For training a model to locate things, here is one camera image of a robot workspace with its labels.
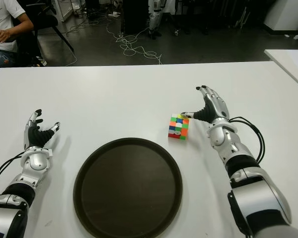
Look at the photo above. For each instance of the silver humanoid robot legs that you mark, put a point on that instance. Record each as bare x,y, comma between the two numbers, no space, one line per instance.
154,17

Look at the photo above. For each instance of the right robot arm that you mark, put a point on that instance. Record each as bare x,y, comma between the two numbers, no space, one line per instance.
243,166

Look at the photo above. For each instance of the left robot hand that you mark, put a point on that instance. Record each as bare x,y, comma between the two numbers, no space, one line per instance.
36,137

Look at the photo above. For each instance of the white power strip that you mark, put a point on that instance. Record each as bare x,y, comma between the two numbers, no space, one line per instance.
114,15

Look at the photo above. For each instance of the black chair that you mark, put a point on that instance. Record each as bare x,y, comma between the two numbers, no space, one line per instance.
44,17

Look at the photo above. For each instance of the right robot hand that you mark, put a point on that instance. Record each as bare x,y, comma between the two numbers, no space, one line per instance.
213,109

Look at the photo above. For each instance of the folded metal stand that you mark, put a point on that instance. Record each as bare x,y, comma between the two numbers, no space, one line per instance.
243,18

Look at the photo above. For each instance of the dark brown round plate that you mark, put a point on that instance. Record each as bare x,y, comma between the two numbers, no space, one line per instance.
129,188

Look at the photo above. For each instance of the white side table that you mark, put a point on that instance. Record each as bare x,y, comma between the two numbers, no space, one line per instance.
288,62

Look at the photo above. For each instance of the multicoloured Rubik's cube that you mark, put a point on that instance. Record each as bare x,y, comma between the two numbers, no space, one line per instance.
178,129

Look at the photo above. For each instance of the seated person white shirt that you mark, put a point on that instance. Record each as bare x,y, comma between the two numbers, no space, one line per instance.
2,19

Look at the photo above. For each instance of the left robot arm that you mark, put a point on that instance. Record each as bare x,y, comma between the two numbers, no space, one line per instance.
32,163

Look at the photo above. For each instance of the white box cabinet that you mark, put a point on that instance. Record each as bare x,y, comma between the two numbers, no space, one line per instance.
63,10

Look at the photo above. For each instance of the white cabinet black base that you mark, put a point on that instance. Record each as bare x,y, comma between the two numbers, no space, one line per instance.
288,15

